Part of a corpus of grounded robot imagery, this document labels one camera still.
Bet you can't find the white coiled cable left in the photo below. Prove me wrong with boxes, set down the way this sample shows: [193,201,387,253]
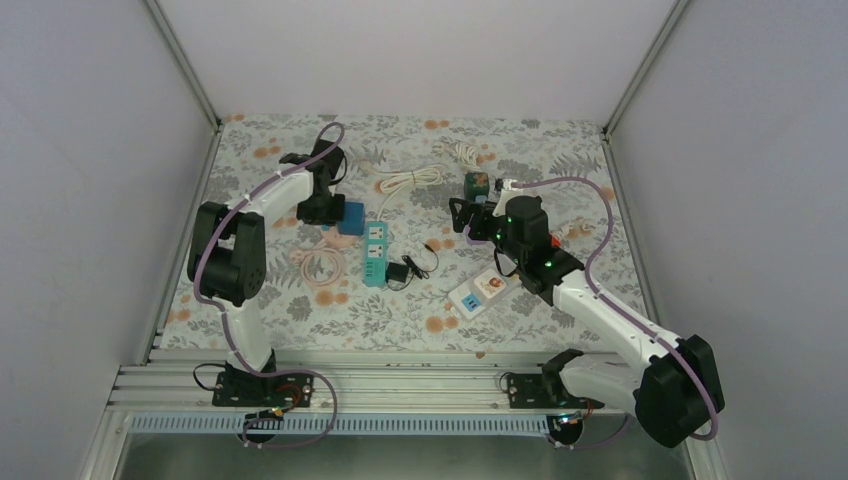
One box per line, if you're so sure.
[366,163,450,220]

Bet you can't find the teal power strip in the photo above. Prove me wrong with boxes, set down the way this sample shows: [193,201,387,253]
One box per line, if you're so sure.
[363,221,388,287]

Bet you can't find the dark blue cube socket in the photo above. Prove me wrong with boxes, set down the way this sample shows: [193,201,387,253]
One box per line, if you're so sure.
[336,201,366,237]

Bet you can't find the purple power strip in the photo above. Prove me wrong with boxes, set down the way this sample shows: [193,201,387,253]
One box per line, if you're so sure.
[463,228,486,246]

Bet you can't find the black plug adapter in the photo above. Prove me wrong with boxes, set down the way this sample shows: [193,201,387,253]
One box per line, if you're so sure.
[385,244,439,292]

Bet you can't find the aluminium rail base frame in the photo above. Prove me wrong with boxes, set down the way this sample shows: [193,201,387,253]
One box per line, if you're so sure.
[107,349,553,414]

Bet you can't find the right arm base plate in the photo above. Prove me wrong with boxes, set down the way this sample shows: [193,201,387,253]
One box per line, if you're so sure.
[498,372,605,410]

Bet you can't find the floral patterned table mat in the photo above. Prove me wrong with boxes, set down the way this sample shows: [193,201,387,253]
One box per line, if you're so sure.
[162,113,657,354]

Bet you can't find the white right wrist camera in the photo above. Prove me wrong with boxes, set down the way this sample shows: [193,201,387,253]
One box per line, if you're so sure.
[493,179,526,217]

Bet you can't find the dark green cube socket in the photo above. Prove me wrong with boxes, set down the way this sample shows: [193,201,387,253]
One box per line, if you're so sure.
[463,171,490,202]

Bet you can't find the blue slotted cable duct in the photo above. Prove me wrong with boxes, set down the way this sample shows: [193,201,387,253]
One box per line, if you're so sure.
[129,414,564,437]

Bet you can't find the white coiled cable right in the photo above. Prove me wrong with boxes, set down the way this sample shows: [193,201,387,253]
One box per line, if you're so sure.
[437,142,488,170]

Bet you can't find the white coiled cable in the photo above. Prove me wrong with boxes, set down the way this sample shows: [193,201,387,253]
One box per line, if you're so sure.
[366,163,450,220]
[437,142,488,170]

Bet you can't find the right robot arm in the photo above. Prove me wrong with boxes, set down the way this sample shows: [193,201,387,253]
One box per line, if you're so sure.
[448,195,725,447]

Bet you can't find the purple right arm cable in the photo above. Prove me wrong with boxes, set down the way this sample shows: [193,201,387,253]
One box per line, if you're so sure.
[516,175,720,453]

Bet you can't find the pink round power socket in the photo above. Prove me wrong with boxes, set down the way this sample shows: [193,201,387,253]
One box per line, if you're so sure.
[321,226,361,250]

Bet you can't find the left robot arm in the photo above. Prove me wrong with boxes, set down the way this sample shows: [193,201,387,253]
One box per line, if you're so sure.
[187,139,346,405]

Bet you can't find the white cartoon cube plug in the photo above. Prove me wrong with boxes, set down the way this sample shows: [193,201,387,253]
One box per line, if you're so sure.
[472,269,509,302]

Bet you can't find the white multicolour power strip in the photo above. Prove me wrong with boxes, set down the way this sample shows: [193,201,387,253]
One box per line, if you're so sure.
[448,263,521,320]

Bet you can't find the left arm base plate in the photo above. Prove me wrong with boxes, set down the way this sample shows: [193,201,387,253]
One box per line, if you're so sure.
[211,370,315,409]

